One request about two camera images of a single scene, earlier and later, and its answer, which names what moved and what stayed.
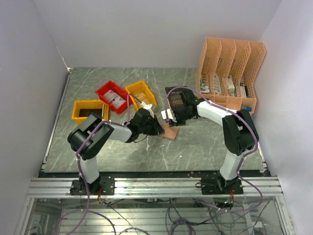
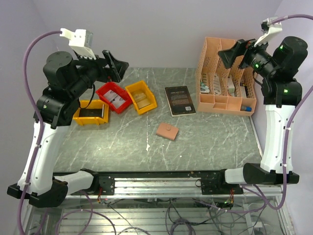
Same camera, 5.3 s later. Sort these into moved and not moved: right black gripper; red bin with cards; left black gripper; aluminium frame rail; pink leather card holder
Moved: right black gripper; left black gripper
Not moved: aluminium frame rail; pink leather card holder; red bin with cards
